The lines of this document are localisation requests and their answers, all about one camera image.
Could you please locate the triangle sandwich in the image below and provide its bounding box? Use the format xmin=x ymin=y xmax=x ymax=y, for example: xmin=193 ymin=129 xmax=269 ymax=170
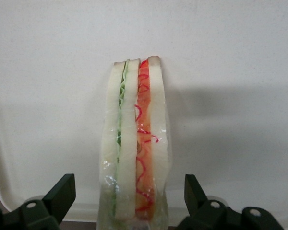
xmin=98 ymin=55 xmax=173 ymax=230

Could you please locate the cream rectangular tray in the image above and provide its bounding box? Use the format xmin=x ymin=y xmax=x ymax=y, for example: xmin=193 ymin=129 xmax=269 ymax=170
xmin=0 ymin=0 xmax=288 ymax=229

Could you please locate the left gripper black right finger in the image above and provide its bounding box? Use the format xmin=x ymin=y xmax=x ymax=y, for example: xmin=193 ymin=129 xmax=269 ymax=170
xmin=172 ymin=174 xmax=286 ymax=230

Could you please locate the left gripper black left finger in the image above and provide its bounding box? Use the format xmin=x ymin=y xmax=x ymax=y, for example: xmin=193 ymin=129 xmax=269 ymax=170
xmin=0 ymin=173 xmax=77 ymax=230

